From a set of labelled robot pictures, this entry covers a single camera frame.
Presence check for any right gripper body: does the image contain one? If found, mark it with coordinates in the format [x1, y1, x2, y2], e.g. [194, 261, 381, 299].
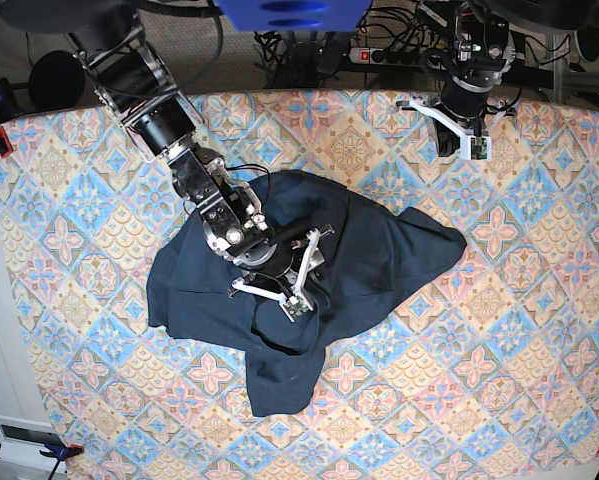
[238, 234, 324, 300]

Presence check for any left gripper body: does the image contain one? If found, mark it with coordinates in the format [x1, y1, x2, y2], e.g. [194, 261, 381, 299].
[433, 120, 460, 158]

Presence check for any dark navy t-shirt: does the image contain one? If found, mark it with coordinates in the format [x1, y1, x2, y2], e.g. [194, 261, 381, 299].
[146, 170, 466, 417]

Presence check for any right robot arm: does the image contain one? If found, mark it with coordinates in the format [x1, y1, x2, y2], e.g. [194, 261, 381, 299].
[0, 1, 325, 307]

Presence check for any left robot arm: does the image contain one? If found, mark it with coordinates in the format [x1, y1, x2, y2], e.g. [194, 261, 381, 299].
[410, 1, 599, 160]

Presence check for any white power strip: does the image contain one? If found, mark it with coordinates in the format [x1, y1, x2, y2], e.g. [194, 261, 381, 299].
[341, 47, 422, 72]

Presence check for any patterned colourful tablecloth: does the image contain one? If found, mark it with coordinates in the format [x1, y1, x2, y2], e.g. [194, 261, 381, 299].
[0, 88, 599, 480]

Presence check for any lower left table clamp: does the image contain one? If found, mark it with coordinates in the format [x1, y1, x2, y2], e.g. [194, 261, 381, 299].
[0, 441, 84, 479]

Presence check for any black round stool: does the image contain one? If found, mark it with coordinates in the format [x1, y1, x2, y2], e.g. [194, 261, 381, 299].
[28, 50, 85, 112]

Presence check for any aluminium frame post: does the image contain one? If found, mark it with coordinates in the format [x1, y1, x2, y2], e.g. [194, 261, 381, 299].
[548, 27, 599, 109]

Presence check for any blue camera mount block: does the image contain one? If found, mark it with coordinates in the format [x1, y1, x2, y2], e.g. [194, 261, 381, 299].
[216, 0, 372, 32]

